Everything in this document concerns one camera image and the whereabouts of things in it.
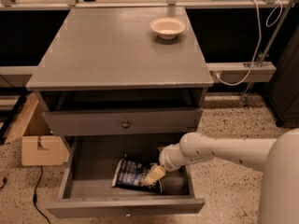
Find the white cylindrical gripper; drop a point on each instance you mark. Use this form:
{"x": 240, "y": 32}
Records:
{"x": 165, "y": 161}

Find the blue kettle chip bag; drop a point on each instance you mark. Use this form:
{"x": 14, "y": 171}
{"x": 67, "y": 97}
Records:
{"x": 130, "y": 174}

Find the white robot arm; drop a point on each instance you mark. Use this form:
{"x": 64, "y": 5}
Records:
{"x": 277, "y": 159}

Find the closed grey upper drawer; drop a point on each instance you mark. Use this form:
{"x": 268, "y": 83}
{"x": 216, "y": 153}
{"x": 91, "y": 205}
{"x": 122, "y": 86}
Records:
{"x": 108, "y": 122}

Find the round brass drawer knob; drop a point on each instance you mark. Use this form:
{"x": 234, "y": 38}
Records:
{"x": 125, "y": 124}

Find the open grey bottom drawer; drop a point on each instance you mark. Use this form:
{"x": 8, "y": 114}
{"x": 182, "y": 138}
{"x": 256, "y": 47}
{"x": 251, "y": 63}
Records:
{"x": 87, "y": 190}

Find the grey wooden drawer cabinet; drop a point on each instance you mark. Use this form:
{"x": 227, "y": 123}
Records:
{"x": 112, "y": 89}

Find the brown cardboard box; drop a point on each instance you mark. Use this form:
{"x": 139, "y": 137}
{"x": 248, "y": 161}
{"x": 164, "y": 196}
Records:
{"x": 38, "y": 145}

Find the white paper bowl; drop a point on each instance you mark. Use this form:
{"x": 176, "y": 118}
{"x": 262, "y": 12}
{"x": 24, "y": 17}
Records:
{"x": 167, "y": 27}

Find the grey metal rail frame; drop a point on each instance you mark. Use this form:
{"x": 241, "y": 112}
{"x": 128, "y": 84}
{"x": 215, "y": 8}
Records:
{"x": 239, "y": 72}

